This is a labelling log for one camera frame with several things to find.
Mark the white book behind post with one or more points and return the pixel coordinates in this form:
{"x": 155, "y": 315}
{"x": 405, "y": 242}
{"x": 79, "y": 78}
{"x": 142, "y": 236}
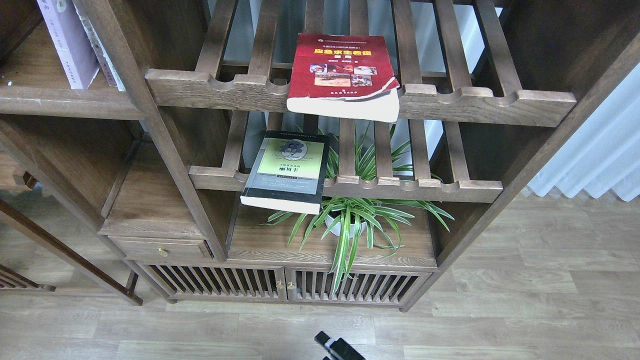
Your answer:
{"x": 106, "y": 64}

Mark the green spider plant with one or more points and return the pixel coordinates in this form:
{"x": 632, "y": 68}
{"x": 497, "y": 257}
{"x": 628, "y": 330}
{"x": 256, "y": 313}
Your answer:
{"x": 355, "y": 215}

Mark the dark wooden bookshelf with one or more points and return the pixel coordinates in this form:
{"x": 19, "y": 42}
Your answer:
{"x": 490, "y": 89}

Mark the white pleated curtain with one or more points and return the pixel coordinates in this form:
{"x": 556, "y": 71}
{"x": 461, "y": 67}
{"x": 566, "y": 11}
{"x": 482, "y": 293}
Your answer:
{"x": 604, "y": 153}

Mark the black and green book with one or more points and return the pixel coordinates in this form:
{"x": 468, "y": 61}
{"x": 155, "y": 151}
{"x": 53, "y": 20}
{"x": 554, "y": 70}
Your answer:
{"x": 288, "y": 173}

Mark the dark wooden side furniture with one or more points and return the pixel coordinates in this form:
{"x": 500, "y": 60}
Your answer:
{"x": 46, "y": 250}

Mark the red paperback book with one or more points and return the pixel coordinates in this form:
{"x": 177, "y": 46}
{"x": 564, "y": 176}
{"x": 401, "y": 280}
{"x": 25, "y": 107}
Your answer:
{"x": 343, "y": 76}

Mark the white and lilac book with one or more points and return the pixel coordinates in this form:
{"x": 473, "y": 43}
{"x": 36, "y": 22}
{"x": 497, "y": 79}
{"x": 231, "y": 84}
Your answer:
{"x": 71, "y": 42}

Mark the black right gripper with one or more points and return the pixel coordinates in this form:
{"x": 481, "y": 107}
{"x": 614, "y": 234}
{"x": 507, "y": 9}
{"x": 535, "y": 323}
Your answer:
{"x": 337, "y": 348}

